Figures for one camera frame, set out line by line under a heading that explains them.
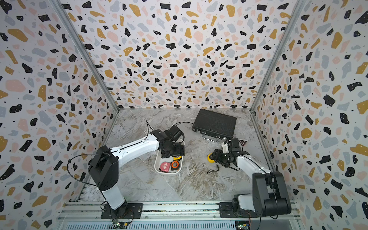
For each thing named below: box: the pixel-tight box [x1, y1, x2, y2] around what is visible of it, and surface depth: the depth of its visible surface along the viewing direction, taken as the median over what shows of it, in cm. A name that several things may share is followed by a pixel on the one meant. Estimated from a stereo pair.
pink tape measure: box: [160, 161, 171, 173], surface depth 89 cm
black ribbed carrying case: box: [192, 108, 237, 140], surface depth 108 cm
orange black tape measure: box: [170, 161, 180, 172], surface depth 89 cm
